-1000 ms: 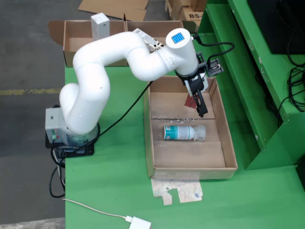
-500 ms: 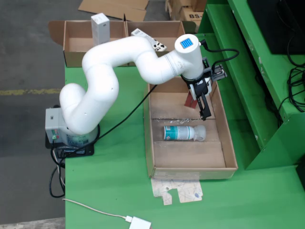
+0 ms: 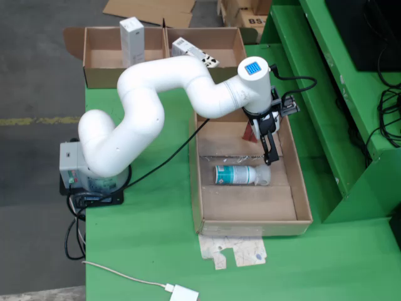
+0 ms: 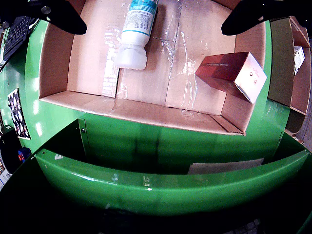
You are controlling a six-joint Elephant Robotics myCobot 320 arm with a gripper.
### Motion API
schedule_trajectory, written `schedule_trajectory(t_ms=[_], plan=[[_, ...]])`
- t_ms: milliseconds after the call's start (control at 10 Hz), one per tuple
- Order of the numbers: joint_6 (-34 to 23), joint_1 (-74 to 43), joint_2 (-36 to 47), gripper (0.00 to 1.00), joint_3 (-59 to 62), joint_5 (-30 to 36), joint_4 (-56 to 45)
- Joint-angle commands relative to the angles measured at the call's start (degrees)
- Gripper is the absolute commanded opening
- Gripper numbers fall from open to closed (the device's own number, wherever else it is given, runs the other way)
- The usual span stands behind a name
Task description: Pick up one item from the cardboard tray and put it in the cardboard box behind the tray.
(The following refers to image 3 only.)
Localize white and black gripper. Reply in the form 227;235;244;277
242;105;282;166

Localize white bottle teal label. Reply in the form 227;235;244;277
214;164;272;186

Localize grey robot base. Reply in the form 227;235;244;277
59;142;132;193

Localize shallow cardboard tray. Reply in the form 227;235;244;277
189;100;314;236

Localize open cardboard box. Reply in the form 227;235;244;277
165;26;259;87
63;26;172;89

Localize cardboard box black print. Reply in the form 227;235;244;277
221;0;273;29

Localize red carton white end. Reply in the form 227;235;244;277
241;120;261;144

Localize green metal shelf unit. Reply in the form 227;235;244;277
259;0;401;225

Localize flattened printed paper carton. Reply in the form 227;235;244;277
198;234;268;271

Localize white carton black spots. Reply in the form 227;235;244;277
171;36;220;68

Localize black monitor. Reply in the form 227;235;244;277
325;0;401;72

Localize tall plain white carton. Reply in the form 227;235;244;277
119;16;146;68

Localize black mounting plate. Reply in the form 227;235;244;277
59;175;125;208

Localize white power adapter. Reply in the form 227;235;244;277
170;283;200;301

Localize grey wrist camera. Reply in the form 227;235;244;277
271;88;301;116

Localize white cable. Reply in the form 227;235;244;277
81;259;172;289

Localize black power cable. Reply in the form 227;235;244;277
64;193;87;261

